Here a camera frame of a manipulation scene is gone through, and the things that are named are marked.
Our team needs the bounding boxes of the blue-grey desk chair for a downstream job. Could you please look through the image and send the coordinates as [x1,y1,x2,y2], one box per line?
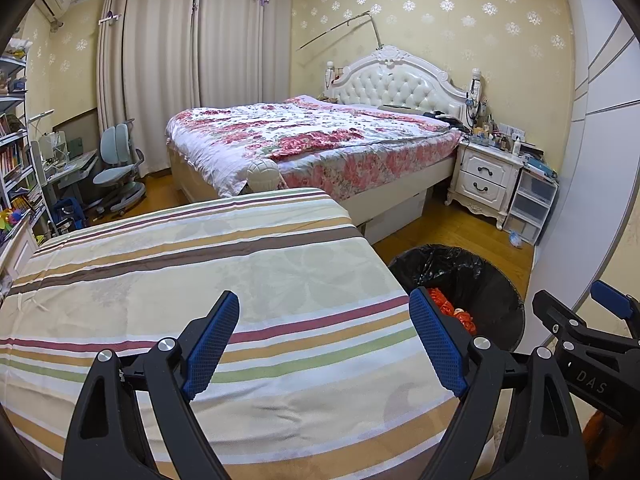
[92,119,147,218]

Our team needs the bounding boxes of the person's orange clothing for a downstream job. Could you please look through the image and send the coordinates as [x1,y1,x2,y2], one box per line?
[582,407,633,466]

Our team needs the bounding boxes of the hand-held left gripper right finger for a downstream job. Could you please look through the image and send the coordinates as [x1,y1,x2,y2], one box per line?
[408,286,583,480]

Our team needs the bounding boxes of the trash bin with black bag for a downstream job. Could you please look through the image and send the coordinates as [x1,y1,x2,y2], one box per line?
[387,243,526,353]

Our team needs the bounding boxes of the stack of books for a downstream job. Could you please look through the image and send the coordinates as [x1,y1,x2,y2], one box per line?
[520,142,560,181]

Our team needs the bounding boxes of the study desk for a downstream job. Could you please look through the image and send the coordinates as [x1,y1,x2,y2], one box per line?
[37,147,101,221]

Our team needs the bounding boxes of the grey wardrobe door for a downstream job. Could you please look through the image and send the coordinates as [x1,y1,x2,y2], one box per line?
[532,0,640,311]

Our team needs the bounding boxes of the thin wall pole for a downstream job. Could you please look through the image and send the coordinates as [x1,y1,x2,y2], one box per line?
[296,7,386,52]

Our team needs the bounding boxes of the white nightstand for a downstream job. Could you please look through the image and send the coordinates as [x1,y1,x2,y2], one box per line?
[445,137,525,231]

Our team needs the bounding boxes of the pile of colourful toys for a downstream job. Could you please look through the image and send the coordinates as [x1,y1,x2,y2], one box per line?
[0,207,31,233]

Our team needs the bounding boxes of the blue stool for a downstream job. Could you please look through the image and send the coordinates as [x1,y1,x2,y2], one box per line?
[52,199,87,231]

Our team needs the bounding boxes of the white bed tufted headboard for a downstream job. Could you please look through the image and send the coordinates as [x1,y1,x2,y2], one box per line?
[167,45,483,241]

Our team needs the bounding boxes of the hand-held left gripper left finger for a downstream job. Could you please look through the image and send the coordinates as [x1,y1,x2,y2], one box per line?
[62,290,241,480]

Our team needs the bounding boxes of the floral quilt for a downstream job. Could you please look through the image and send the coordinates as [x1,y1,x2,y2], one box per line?
[165,95,462,200]

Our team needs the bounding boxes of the white wooden bed rail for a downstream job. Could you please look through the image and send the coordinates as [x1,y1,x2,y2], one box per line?
[0,212,41,301]

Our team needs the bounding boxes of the beige curtain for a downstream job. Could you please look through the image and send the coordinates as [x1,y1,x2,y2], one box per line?
[195,0,296,111]
[97,0,201,178]

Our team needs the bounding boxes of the black bag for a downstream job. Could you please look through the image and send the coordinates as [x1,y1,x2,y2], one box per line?
[432,110,473,133]

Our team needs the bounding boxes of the striped bedsheet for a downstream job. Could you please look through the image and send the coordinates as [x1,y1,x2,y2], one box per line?
[0,186,461,480]

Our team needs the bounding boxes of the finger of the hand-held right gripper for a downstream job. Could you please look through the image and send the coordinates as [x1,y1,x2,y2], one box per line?
[531,290,598,348]
[590,280,640,343]

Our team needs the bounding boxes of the nightstand clutter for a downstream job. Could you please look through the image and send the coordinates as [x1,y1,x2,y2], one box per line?
[465,67,531,153]

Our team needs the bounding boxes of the white bookshelf with books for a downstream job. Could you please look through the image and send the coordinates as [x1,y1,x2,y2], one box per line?
[0,50,51,241]

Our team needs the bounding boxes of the orange plastic bag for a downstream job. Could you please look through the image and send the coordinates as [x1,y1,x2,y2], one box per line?
[450,307,478,335]

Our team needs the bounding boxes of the white storage box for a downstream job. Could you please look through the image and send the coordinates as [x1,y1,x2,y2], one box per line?
[361,189,430,246]

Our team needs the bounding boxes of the plastic drawer unit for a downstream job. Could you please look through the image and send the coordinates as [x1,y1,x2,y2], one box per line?
[505,165,560,245]

